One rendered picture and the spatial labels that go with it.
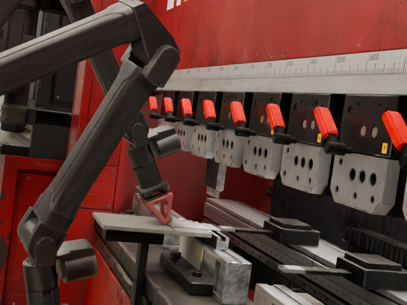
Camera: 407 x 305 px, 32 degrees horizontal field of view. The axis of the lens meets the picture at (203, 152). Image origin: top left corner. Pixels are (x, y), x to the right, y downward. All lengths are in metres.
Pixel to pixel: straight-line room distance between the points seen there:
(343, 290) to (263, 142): 0.41
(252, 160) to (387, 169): 0.49
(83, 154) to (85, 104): 1.35
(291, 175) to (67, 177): 0.38
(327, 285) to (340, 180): 0.62
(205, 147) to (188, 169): 0.92
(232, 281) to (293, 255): 0.31
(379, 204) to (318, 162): 0.20
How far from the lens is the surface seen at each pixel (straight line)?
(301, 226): 1.83
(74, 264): 1.30
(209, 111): 1.64
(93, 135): 1.20
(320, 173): 1.16
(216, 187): 1.73
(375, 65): 1.05
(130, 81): 1.19
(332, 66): 1.17
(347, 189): 1.06
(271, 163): 1.34
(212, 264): 1.65
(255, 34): 1.52
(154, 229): 1.67
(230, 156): 1.55
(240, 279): 1.58
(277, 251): 1.94
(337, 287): 1.63
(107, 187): 2.59
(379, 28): 1.06
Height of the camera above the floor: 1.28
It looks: 3 degrees down
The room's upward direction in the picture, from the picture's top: 8 degrees clockwise
